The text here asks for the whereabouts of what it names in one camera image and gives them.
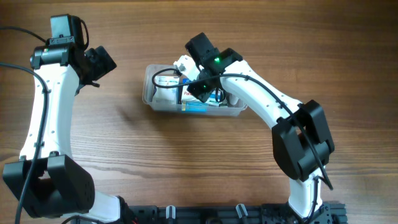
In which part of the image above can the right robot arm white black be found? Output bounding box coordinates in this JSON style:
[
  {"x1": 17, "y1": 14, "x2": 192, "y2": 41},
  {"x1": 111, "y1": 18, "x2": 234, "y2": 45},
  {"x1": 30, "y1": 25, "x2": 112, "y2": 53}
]
[{"x1": 185, "y1": 33, "x2": 335, "y2": 223}]

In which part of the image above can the clear plastic container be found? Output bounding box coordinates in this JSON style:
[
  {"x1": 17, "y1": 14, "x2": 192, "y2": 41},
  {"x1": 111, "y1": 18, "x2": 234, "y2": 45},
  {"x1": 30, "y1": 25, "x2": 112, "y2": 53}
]
[{"x1": 142, "y1": 65, "x2": 247, "y2": 116}]

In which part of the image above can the white medicine box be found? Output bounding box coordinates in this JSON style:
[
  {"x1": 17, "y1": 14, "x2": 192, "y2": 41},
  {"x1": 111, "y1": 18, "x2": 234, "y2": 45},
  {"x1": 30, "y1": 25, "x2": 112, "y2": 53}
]
[{"x1": 152, "y1": 76, "x2": 179, "y2": 104}]

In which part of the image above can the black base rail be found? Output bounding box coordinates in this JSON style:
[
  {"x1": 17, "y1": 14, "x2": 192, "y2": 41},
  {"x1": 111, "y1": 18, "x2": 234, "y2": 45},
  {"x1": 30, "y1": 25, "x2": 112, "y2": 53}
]
[{"x1": 127, "y1": 203, "x2": 348, "y2": 224}]

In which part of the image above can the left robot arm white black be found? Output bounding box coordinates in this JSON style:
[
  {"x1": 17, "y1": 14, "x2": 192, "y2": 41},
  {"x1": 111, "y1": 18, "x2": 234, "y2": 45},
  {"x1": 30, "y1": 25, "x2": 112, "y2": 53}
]
[{"x1": 2, "y1": 14, "x2": 131, "y2": 223}]

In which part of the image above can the white Panadol box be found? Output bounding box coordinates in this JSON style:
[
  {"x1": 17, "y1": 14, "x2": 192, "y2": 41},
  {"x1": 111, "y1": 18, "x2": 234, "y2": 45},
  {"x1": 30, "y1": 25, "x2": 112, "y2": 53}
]
[{"x1": 181, "y1": 86, "x2": 223, "y2": 106}]

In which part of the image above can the small clear spray bottle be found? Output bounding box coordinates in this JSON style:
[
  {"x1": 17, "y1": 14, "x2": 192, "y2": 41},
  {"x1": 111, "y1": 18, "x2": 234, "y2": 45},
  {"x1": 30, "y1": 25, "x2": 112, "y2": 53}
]
[{"x1": 228, "y1": 94, "x2": 239, "y2": 106}]

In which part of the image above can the blue lozenge box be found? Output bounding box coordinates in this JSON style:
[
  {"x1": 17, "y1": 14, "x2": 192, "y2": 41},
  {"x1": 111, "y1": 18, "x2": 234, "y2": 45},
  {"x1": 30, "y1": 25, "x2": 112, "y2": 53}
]
[{"x1": 181, "y1": 78, "x2": 208, "y2": 113}]

